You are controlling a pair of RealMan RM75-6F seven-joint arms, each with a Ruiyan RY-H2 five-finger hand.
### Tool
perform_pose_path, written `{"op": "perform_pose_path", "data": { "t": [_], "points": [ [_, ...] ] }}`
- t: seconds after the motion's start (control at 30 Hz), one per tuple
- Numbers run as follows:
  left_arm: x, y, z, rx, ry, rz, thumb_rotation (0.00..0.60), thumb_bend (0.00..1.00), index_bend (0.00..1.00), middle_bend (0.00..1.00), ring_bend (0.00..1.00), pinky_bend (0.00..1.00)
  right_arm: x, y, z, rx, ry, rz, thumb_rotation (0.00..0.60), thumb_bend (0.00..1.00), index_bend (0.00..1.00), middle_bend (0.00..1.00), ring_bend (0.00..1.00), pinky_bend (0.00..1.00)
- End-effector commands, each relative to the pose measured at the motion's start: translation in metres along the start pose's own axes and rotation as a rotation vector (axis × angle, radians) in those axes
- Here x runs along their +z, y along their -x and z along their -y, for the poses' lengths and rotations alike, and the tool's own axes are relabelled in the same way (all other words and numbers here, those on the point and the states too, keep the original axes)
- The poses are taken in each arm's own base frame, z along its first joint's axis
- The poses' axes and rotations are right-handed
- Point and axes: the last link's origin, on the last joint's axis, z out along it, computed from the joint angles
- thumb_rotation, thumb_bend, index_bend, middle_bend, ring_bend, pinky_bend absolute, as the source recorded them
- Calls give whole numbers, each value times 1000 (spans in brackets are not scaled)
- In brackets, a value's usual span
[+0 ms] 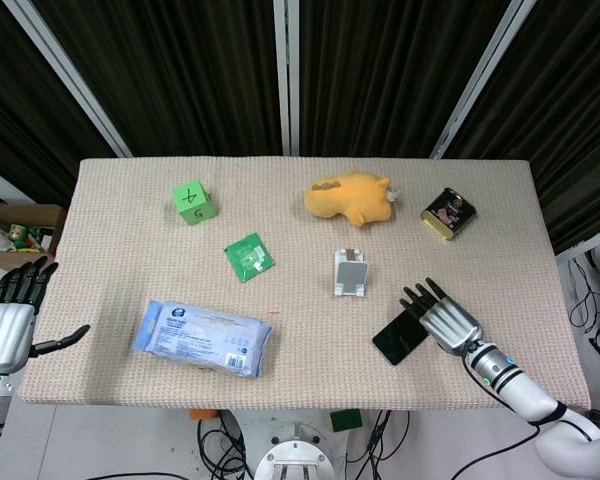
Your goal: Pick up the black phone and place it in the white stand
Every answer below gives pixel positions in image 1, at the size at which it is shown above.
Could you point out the black gold tin can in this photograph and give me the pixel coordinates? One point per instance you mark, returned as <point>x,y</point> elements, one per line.
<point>449,214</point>

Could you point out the beige woven table cloth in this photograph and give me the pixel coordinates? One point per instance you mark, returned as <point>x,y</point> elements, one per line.
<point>300,350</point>

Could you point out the white frame bar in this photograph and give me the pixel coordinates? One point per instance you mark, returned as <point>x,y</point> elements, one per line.
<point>587,245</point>

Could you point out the blue wet wipes pack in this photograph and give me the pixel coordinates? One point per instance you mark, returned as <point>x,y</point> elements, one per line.
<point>202,340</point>

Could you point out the orange plush toy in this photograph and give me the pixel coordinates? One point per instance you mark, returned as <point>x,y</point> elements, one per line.
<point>350,200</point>

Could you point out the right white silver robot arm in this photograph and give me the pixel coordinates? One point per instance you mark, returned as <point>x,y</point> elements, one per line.
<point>525,395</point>

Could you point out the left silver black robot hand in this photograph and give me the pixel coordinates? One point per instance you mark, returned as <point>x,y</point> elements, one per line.
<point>2,330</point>

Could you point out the green foil sachet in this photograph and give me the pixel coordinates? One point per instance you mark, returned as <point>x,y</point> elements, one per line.
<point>249,257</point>

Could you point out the cardboard box with clutter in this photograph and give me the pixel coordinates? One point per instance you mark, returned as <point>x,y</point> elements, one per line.
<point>20,220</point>

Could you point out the black pleated curtain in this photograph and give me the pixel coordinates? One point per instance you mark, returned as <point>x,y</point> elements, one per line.
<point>190,75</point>

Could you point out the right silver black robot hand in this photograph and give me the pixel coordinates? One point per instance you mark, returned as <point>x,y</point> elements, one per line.
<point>450,325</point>

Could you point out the black smartphone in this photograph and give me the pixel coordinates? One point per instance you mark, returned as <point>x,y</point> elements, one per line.
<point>399,339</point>

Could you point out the green numbered foam cube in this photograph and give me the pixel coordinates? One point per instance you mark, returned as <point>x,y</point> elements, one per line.
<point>192,202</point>

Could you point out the aluminium frame beam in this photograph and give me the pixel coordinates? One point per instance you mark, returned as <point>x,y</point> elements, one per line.
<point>286,75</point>
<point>485,75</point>
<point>65,75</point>

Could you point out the dark green block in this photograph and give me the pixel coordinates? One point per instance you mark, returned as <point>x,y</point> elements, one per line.
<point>346,421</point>

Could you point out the orange block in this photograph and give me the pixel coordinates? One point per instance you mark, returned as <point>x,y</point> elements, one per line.
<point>202,414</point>

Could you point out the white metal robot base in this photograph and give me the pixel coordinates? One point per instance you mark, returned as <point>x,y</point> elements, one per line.
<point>295,457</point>

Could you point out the white phone stand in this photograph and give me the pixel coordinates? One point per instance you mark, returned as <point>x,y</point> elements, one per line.
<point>351,272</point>

